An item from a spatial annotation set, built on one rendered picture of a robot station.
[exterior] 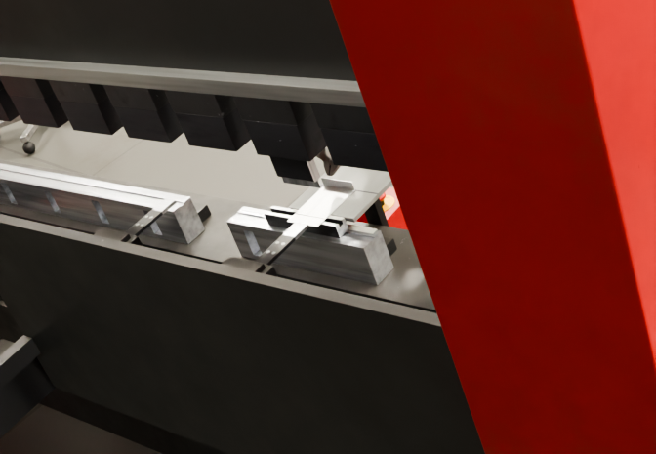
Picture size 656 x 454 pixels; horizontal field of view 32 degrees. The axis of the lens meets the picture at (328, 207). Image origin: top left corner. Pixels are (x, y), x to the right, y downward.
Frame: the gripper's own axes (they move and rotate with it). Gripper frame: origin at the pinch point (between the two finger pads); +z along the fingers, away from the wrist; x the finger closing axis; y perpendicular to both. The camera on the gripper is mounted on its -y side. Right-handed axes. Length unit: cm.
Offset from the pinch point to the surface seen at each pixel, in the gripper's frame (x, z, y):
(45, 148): -322, 7, -155
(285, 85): 36, -11, 54
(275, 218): -8.9, 11.6, 5.5
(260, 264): 4.3, 19.8, 21.9
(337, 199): 2.4, 5.9, 0.2
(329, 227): 6.2, 11.4, 5.7
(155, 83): 4, -10, 53
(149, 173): -236, 11, -150
